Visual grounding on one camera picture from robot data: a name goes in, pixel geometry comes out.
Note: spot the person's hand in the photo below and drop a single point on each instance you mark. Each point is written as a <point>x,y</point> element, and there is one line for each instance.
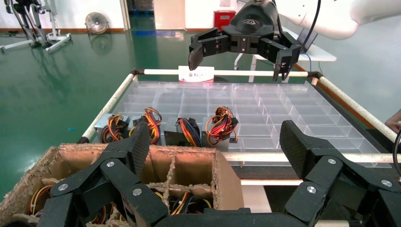
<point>395,122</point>

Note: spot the white base frame stand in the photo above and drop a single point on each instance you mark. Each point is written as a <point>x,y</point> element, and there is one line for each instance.
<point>59,40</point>

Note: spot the red cabinet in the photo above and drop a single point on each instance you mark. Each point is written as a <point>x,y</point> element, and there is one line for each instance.
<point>223,19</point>

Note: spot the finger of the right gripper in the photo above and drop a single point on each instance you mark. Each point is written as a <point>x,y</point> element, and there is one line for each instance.
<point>213,44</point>
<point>282,53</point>

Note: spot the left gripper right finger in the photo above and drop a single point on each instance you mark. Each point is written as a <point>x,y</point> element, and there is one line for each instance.
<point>322,175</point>

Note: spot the white label card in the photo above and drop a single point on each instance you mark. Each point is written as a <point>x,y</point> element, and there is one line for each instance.
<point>200,75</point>

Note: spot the round floor fan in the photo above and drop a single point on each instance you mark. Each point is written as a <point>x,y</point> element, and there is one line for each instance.
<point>97,23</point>

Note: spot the cardboard box with dividers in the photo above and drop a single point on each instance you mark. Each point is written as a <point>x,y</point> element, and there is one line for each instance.
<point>194,169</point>

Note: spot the dark laptop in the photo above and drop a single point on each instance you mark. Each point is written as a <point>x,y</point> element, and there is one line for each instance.
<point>305,36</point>

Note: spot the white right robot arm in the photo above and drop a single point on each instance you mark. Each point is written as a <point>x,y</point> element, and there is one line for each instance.
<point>338,18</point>

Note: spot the black machine on stand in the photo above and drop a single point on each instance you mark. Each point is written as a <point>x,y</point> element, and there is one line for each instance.
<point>29,22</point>

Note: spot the white pipe cart frame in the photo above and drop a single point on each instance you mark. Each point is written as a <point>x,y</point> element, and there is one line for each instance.
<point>238,73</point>

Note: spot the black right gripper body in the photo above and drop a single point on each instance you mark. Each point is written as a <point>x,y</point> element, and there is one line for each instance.
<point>250,18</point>

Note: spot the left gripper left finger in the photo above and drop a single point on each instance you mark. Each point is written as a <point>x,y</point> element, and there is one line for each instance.
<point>122,175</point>

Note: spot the clear plastic divider tray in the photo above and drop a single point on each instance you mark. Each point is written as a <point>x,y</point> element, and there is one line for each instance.
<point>282,106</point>

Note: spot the beige door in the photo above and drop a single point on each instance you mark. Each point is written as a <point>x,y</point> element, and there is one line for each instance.
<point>169,14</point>

